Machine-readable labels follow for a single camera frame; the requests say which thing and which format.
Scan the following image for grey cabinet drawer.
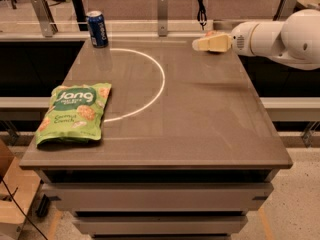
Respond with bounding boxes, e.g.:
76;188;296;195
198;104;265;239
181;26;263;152
73;216;247;236
43;183;273;212

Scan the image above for grey cabinet lower drawer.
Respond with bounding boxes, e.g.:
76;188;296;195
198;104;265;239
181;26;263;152
73;216;247;236

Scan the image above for left metal rail bracket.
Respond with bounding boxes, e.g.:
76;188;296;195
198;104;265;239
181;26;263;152
30;0;58;37

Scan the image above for grey cabinet upper drawer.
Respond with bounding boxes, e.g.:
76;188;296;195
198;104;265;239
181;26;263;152
43;183;273;212

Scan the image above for black hanging cable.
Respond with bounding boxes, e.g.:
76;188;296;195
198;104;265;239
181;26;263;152
195;0;208;31

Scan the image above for middle metal rail bracket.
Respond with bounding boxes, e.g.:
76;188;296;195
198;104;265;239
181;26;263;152
157;0;168;37

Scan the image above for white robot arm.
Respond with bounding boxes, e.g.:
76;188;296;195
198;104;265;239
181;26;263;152
192;9;320;70

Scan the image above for metal rail bracket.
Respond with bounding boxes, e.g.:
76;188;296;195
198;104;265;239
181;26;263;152
273;0;297;21
30;0;58;37
157;0;168;37

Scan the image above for wooden box on floor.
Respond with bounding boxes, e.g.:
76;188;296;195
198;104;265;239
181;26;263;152
0;140;40;240

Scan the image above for right metal rail bracket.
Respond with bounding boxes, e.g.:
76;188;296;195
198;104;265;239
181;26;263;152
273;0;297;21

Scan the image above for red apple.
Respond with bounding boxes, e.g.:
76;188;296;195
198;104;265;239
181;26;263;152
205;30;220;37

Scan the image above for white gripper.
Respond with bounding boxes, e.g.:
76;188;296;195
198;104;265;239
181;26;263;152
192;21;258;56

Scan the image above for black floor cable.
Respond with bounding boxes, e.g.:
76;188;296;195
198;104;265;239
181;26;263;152
0;178;49;240

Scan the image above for green rice chip bag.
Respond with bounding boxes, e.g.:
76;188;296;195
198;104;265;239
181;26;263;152
35;83;111;146

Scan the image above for blue Pepsi soda can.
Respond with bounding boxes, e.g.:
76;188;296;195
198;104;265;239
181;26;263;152
86;11;108;48

